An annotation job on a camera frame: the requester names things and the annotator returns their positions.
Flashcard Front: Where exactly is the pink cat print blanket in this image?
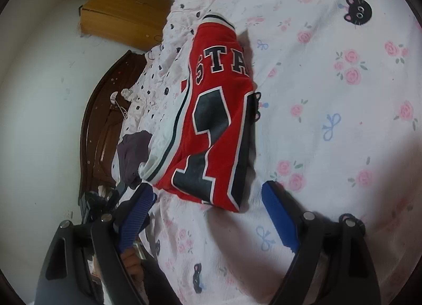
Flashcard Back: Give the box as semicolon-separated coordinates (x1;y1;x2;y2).
102;0;422;305

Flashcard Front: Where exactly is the dark wooden headboard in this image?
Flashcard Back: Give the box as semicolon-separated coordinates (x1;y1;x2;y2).
79;49;147;200

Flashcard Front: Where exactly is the red and white jersey shirt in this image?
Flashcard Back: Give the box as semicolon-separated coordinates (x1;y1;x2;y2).
138;13;262;213

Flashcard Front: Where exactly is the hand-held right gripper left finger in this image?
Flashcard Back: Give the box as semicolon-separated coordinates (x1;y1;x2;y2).
35;183;158;305

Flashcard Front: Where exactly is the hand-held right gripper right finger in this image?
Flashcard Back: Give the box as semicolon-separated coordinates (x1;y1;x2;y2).
261;180;383;305

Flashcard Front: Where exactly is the dark purple cloth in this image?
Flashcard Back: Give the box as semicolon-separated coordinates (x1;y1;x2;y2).
117;130;154;190

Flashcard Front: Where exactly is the wooden wardrobe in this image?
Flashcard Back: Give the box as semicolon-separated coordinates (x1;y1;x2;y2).
79;0;174;51

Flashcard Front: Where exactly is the person's left hand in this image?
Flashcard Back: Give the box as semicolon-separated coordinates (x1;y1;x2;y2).
120;247;146;279

